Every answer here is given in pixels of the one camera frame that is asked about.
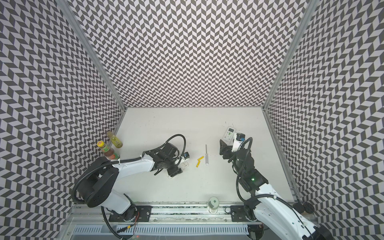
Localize aluminium corner post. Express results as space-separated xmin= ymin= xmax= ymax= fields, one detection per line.
xmin=55 ymin=0 xmax=127 ymax=111
xmin=263 ymin=0 xmax=320 ymax=112

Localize yellow-green drink bottle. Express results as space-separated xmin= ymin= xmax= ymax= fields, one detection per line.
xmin=107 ymin=131 xmax=123 ymax=148

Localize aluminium left corner post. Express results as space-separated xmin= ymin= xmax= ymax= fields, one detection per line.
xmin=55 ymin=0 xmax=127 ymax=111

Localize red tea bottle yellow cap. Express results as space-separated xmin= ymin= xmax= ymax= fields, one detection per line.
xmin=97 ymin=141 xmax=120 ymax=160

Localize white air conditioner remote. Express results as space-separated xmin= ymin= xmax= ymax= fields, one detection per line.
xmin=168 ymin=160 xmax=189 ymax=178

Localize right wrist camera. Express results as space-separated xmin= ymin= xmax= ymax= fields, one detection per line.
xmin=232 ymin=133 xmax=245 ymax=152

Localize clear handle screwdriver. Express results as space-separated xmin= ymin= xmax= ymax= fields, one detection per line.
xmin=205 ymin=145 xmax=209 ymax=166

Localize black round disc pair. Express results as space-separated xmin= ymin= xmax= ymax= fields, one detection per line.
xmin=293 ymin=202 xmax=315 ymax=214

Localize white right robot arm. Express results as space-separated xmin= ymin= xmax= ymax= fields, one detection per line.
xmin=219 ymin=138 xmax=334 ymax=240

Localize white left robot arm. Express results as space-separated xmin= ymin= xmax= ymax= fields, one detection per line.
xmin=71 ymin=134 xmax=189 ymax=215

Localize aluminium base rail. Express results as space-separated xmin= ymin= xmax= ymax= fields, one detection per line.
xmin=65 ymin=202 xmax=242 ymax=225

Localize aluminium right corner post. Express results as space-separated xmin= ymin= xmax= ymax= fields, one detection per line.
xmin=263 ymin=0 xmax=320 ymax=112

